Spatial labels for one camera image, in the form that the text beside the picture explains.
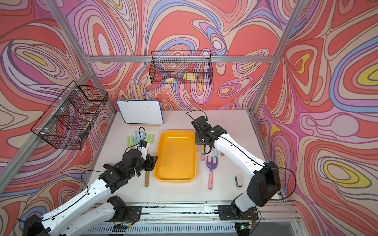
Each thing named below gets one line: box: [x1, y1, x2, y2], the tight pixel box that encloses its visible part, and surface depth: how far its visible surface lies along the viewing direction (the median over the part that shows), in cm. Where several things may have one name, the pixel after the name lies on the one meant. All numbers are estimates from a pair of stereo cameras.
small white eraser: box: [234, 174, 243, 188], surface depth 83 cm
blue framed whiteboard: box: [116, 100, 164, 125], surface depth 98 cm
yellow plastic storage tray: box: [153, 129, 198, 183], surface depth 93 cm
